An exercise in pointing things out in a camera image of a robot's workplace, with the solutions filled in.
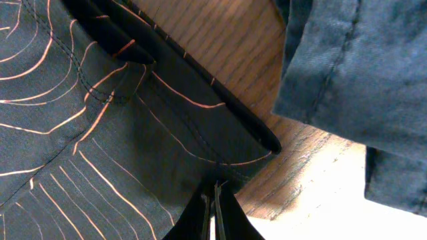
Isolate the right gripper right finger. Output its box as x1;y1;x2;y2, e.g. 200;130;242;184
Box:
215;183;264;240

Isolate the navy blue t-shirt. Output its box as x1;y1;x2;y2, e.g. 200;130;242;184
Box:
273;0;426;216

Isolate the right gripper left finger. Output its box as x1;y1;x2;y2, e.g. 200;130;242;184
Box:
163;186;213;240

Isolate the black orange patterned jersey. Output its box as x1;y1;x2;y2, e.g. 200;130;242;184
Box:
1;0;281;239

